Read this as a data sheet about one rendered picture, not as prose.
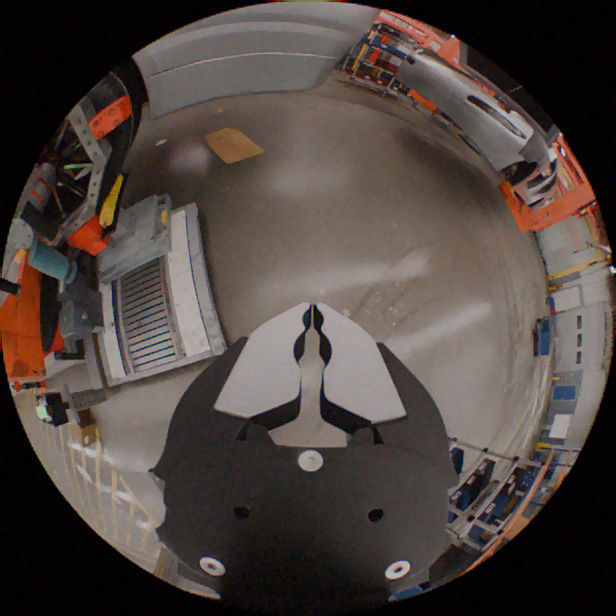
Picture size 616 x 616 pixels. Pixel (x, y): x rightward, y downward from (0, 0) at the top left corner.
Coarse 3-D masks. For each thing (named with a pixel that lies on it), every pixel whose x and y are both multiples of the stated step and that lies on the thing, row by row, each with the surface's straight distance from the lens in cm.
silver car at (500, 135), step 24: (408, 72) 258; (432, 72) 238; (456, 72) 249; (432, 96) 230; (456, 96) 215; (480, 96) 212; (456, 120) 215; (480, 120) 207; (504, 120) 211; (480, 144) 212; (504, 144) 213; (552, 144) 382; (504, 168) 254; (528, 168) 299; (552, 168) 517; (528, 192) 404; (552, 192) 554
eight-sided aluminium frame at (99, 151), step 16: (80, 112) 61; (80, 128) 63; (96, 144) 63; (96, 160) 65; (96, 176) 69; (96, 192) 73; (80, 208) 85; (64, 224) 92; (80, 224) 84; (32, 240) 97; (48, 240) 94; (64, 240) 92
